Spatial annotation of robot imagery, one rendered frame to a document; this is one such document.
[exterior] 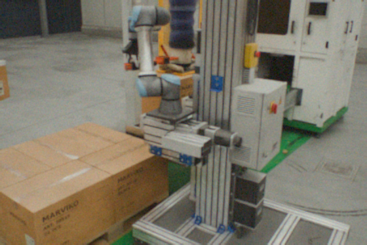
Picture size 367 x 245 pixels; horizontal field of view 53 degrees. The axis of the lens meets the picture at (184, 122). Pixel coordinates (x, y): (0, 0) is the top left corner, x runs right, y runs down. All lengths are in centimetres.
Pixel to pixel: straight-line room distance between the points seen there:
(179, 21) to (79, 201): 161
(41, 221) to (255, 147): 132
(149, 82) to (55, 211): 96
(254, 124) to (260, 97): 16
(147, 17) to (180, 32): 92
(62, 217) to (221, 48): 141
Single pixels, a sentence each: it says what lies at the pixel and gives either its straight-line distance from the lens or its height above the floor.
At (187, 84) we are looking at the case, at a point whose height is 103.
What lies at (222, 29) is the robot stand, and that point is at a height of 155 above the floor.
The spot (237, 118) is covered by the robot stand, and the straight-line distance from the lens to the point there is 215.
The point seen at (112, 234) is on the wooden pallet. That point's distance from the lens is 283.
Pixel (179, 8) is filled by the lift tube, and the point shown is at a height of 162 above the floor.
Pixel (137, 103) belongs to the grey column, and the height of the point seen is 52.
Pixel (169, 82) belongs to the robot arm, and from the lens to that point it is 217.
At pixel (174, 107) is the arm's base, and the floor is 108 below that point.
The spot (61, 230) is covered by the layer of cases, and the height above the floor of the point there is 33.
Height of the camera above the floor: 174
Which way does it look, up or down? 20 degrees down
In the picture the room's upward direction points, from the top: 1 degrees clockwise
